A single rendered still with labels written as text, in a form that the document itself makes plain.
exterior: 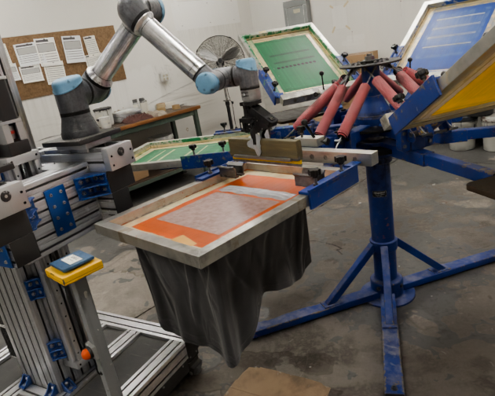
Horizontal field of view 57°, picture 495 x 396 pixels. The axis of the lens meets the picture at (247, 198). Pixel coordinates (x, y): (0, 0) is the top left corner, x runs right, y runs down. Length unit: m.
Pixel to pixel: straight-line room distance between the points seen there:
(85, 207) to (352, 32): 4.95
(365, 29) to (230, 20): 1.97
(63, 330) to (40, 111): 3.59
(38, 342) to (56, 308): 0.19
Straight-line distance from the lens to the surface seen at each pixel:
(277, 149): 1.72
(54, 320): 2.12
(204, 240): 1.42
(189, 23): 6.53
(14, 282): 2.06
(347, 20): 6.35
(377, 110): 2.38
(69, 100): 1.93
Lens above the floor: 1.50
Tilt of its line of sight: 19 degrees down
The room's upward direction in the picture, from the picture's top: 10 degrees counter-clockwise
